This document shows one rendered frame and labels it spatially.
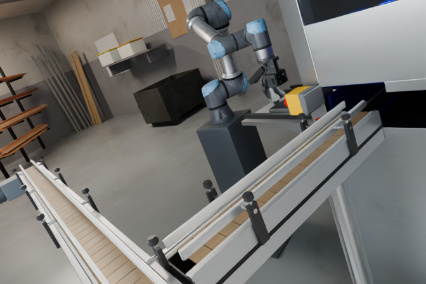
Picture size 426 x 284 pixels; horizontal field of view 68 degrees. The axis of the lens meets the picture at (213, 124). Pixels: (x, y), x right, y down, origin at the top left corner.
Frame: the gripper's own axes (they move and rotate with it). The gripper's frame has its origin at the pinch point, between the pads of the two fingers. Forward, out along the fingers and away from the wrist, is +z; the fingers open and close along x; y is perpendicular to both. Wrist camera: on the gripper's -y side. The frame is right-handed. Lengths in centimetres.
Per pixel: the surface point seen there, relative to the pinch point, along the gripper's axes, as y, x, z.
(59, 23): -850, 163, -171
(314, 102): 33.7, -17.7, -7.8
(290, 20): 28.5, -12.5, -33.0
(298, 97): 31.4, -21.4, -11.2
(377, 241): 41, -12, 48
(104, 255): 24, -88, -2
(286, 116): 12.0, -8.0, 2.0
